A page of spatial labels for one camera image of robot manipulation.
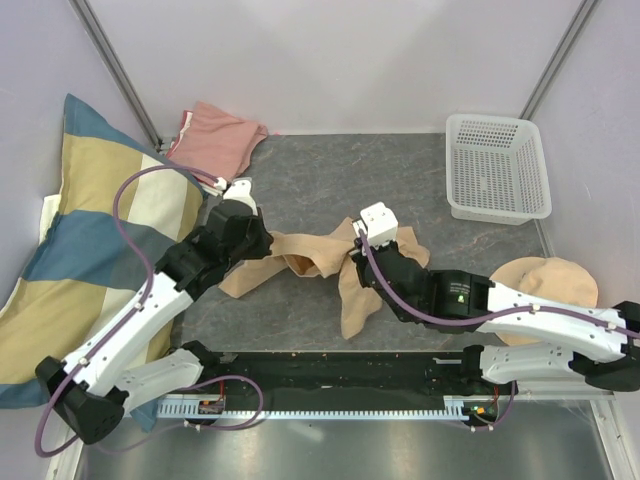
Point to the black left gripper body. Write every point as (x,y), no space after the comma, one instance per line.
(254,246)

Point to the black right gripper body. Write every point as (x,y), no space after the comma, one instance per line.
(356,257)

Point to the beige t shirt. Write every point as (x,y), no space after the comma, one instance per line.
(310,256)

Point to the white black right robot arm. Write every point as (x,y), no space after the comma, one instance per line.
(599,345)

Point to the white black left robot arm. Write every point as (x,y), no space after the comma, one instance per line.
(92,388)

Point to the folded pink t shirt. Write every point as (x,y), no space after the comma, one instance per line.
(215,141)

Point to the blue yellow striped pillow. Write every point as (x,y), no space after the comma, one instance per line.
(84,272)

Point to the beige bucket hat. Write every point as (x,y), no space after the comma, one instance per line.
(552,279)

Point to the white plastic basket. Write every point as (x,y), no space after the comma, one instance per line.
(496,170)

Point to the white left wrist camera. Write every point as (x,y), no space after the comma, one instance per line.
(240,190)

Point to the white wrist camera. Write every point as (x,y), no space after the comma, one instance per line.
(240,190)
(378,223)

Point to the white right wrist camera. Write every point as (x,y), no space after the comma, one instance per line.
(378,223)

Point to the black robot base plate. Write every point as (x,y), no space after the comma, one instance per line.
(350,381)

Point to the aluminium rail right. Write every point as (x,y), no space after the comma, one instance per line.
(531,395)

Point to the left aluminium frame post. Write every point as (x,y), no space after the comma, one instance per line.
(110,58)

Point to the aluminium frame post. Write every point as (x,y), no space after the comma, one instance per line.
(569,39)
(110,58)

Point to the right aluminium frame post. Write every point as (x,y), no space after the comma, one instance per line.
(569,39)

